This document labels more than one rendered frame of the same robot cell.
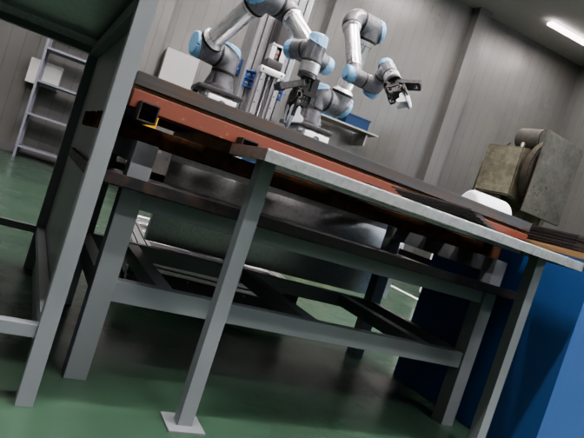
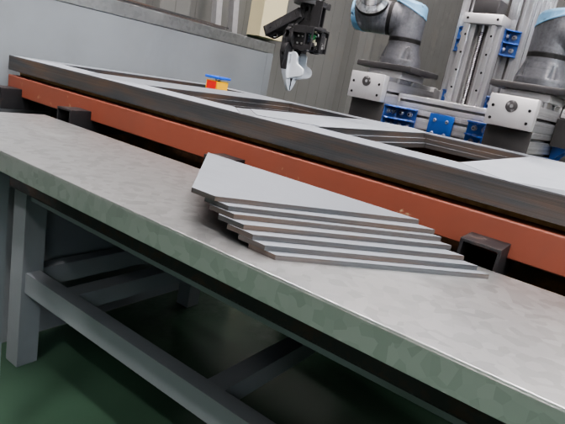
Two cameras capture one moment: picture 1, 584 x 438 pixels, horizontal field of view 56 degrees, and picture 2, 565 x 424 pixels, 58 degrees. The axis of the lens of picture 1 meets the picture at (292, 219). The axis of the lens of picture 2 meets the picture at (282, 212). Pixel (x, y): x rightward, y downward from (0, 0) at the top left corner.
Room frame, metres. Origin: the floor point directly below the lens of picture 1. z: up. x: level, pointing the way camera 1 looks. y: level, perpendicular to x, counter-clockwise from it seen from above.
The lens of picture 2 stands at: (1.44, -1.02, 0.92)
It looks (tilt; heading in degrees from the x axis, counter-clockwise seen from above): 15 degrees down; 60
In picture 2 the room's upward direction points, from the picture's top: 11 degrees clockwise
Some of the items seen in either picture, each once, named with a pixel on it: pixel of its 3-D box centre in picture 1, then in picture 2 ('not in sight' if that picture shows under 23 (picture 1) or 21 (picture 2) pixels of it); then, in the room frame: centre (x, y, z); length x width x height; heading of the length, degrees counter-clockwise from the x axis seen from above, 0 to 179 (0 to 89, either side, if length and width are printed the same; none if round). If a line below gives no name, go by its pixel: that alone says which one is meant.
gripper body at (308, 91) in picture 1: (303, 90); (307, 27); (2.06, 0.11, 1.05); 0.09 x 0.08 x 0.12; 117
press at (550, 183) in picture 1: (502, 212); not in sight; (8.73, -3.14, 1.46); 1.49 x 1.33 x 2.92; 111
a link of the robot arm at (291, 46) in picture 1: (301, 50); not in sight; (2.14, 0.17, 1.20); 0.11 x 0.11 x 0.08; 43
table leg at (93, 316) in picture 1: (109, 260); (28, 251); (1.51, 0.44, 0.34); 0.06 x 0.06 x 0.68; 27
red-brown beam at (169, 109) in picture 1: (361, 179); (250, 151); (1.84, -0.18, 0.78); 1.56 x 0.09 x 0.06; 117
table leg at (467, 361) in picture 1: (468, 341); not in sight; (2.15, -0.81, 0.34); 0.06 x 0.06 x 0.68; 27
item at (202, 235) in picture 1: (288, 236); not in sight; (2.60, -0.01, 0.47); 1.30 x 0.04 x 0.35; 117
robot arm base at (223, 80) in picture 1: (220, 82); (401, 53); (2.71, 0.54, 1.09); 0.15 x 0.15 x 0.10
